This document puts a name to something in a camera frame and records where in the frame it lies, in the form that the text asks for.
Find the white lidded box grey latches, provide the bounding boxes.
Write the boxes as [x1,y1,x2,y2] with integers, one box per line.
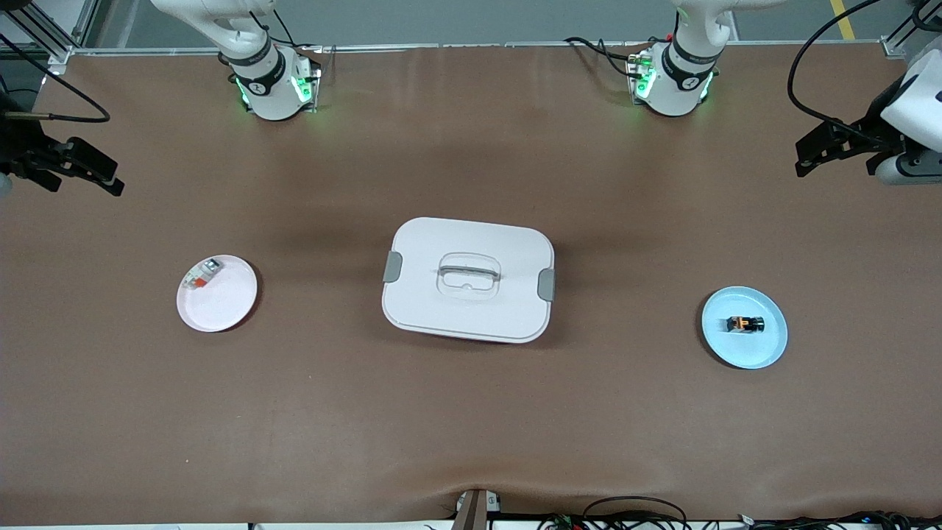
[381,216,556,345]

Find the pink round plate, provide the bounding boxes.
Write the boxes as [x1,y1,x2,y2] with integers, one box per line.
[176,255,259,333]

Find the light blue round plate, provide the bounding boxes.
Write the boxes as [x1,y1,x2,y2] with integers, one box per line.
[701,286,789,370]

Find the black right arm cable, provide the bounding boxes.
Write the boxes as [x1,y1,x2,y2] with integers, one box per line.
[0,33,112,124]

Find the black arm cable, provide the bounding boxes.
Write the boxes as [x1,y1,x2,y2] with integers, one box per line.
[787,0,897,142]
[0,33,112,124]

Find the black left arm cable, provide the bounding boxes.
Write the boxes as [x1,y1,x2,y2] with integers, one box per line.
[787,0,897,142]

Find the aluminium frame post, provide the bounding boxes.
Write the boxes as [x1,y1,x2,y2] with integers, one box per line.
[0,0,101,66]
[882,0,942,60]

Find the black base power cable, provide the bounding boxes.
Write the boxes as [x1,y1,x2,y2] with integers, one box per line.
[564,35,650,80]

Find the black cable bundle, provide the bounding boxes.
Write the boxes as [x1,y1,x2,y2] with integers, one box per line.
[736,510,942,530]

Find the black cable loop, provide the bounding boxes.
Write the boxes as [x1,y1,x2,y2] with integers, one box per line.
[537,496,690,530]

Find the brown camera stand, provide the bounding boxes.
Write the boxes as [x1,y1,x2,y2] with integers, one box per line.
[452,487,503,530]

